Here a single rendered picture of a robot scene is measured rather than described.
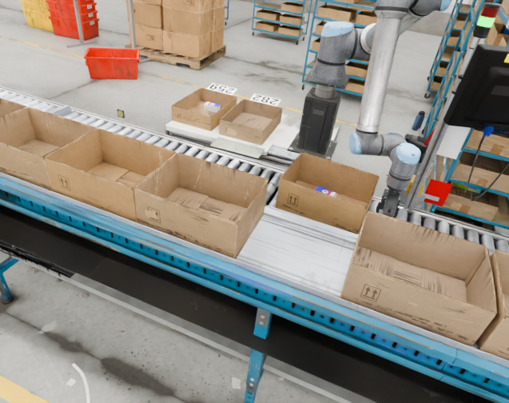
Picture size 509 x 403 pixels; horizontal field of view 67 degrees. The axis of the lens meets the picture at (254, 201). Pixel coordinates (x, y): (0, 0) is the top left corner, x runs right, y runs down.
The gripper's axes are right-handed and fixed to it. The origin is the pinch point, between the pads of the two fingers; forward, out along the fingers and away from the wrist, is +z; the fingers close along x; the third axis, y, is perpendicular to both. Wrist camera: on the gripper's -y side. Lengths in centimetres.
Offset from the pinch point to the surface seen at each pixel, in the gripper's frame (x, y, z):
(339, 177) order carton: 24.6, 21.5, -4.1
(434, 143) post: -10.8, 27.9, -30.4
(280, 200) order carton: 45.2, -6.0, -0.6
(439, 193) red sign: -22.3, 31.8, -5.3
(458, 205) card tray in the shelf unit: -42, 74, 22
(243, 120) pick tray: 98, 73, 4
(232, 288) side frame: 43, -62, 0
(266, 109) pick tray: 87, 86, -1
